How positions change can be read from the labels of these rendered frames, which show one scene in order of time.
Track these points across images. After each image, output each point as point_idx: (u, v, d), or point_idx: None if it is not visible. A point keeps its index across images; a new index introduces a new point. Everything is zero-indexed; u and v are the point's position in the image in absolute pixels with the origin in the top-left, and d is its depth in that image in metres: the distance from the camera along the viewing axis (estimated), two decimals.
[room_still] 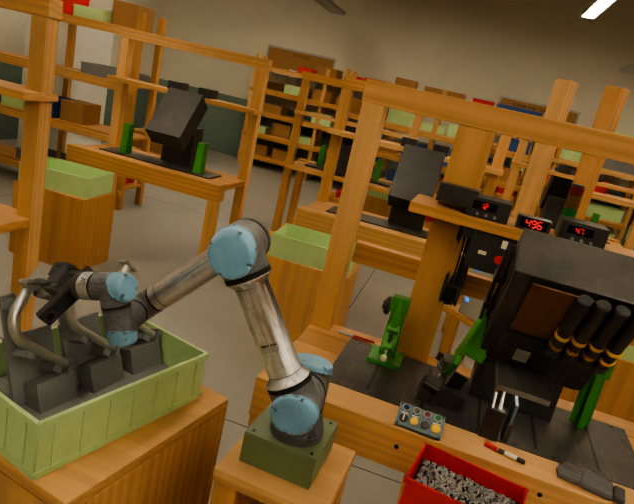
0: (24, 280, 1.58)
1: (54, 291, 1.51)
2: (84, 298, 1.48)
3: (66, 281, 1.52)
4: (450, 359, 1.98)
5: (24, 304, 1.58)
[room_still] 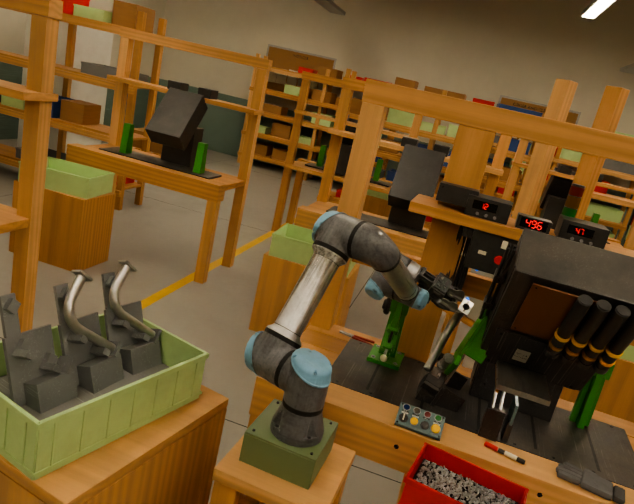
0: (468, 301, 2.05)
1: None
2: None
3: None
4: (450, 359, 1.98)
5: (459, 315, 2.08)
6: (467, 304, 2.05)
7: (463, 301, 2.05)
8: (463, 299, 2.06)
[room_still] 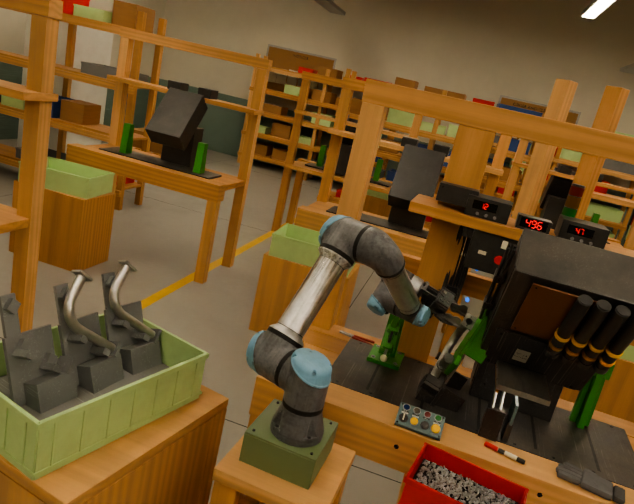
0: (471, 316, 2.04)
1: None
2: None
3: None
4: (450, 359, 1.98)
5: (462, 330, 2.07)
6: (471, 319, 2.04)
7: (466, 316, 2.03)
8: (466, 314, 2.05)
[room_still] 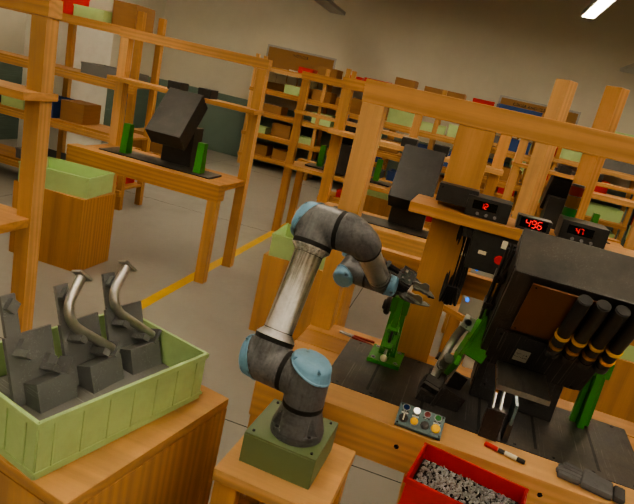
0: (470, 317, 2.04)
1: None
2: None
3: None
4: (450, 359, 1.98)
5: (461, 331, 2.07)
6: (470, 320, 2.03)
7: (465, 317, 2.03)
8: (465, 315, 2.04)
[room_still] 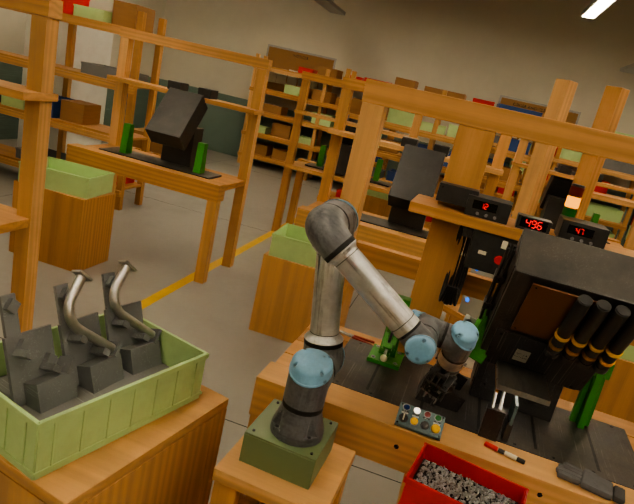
0: (470, 317, 2.04)
1: None
2: None
3: (447, 376, 1.68)
4: None
5: None
6: (470, 320, 2.03)
7: (465, 317, 2.03)
8: (465, 315, 2.04)
